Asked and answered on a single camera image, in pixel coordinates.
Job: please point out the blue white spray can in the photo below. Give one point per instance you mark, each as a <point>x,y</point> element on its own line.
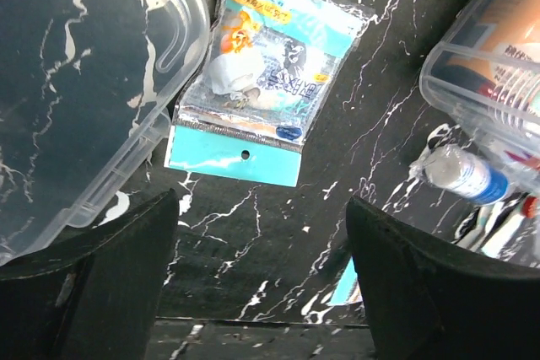
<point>465,174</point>

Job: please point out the clear first aid box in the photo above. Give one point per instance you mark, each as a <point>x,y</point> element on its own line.
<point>506,133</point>

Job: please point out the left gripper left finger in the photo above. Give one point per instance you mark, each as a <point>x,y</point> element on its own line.
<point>92,296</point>

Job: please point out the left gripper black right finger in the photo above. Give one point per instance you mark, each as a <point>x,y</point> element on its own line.
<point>426,298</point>

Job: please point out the clear bag teal header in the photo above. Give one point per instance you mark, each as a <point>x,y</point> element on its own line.
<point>347,291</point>

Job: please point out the brown bottle orange cap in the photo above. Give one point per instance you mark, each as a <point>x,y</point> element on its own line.
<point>506,27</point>

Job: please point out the clear box lid with handle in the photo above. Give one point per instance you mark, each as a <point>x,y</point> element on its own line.
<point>85,86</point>

